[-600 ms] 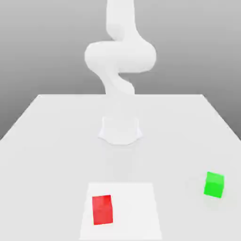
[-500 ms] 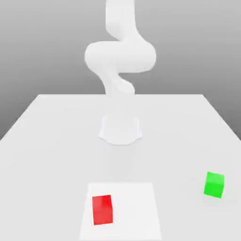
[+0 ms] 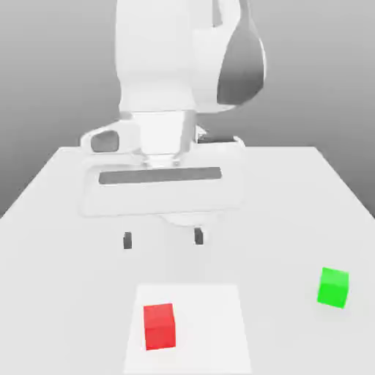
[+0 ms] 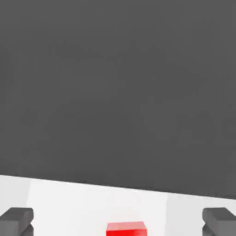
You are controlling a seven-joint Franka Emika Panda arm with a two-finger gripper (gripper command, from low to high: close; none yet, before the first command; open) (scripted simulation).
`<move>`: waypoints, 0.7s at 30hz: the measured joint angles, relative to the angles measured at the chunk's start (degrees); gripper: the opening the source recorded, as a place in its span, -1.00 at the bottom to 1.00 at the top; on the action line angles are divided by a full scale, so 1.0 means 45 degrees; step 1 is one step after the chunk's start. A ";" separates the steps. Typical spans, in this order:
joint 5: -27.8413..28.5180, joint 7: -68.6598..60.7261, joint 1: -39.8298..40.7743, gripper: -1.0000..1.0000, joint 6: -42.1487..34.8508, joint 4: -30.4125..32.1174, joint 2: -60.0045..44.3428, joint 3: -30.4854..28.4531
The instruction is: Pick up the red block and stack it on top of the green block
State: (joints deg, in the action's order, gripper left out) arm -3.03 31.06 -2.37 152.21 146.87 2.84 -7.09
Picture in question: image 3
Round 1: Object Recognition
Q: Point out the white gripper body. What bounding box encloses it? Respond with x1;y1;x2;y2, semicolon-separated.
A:
77;136;246;220

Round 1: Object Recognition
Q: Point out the small red cube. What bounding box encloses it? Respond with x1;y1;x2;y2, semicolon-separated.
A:
143;302;177;352

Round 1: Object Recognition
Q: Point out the small green cube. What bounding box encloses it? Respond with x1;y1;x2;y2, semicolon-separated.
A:
316;267;350;310

